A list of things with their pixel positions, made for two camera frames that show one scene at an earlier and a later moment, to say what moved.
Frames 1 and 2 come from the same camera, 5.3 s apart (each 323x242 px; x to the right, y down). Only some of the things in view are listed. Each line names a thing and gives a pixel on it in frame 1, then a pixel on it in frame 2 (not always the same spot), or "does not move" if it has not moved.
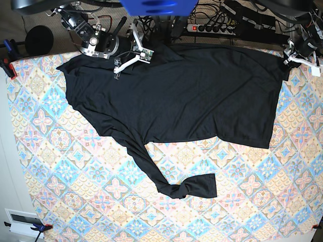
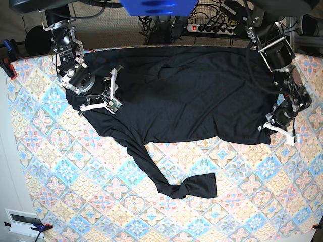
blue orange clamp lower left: x=40 y=228 does not move
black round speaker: x=39 y=40 does not move
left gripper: x=112 y=44 -> x=82 y=81
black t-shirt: x=185 y=93 does not move
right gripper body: x=306 y=44 -> x=282 y=114
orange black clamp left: x=8 y=68 does not move
